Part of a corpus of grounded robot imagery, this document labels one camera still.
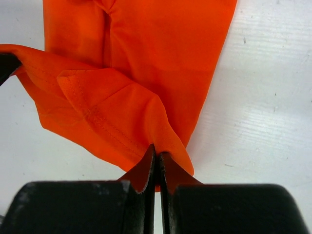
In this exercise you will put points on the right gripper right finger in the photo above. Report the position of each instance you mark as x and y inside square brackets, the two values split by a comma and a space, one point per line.
[191, 207]

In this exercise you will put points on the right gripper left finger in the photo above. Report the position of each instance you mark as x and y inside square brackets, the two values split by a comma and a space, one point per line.
[122, 206]

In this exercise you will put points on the orange t shirt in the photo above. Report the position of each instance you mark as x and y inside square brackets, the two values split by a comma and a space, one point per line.
[116, 76]

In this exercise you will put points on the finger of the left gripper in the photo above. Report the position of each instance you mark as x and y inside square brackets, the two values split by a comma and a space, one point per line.
[9, 63]

